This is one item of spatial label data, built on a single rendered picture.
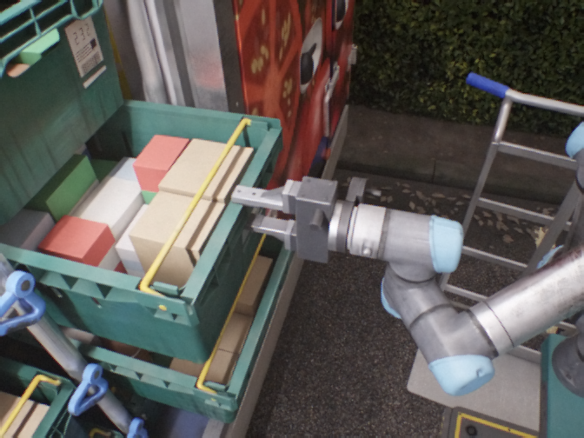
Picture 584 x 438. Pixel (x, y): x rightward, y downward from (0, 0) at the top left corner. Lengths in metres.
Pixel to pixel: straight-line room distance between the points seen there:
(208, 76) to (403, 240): 0.47
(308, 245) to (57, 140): 0.42
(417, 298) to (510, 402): 1.57
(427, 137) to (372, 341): 1.55
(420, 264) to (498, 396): 1.60
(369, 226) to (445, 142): 2.58
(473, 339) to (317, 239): 0.25
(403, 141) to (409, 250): 2.53
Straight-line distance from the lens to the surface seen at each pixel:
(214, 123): 0.85
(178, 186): 0.77
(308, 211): 0.62
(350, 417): 2.03
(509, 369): 2.28
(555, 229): 1.66
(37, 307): 0.72
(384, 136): 3.15
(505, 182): 3.00
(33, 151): 0.73
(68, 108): 0.77
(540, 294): 0.67
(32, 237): 0.84
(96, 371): 0.89
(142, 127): 0.94
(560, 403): 1.19
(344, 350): 2.15
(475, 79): 1.50
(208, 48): 0.83
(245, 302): 0.97
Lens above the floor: 1.91
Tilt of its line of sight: 46 degrees down
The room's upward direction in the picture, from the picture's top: 2 degrees counter-clockwise
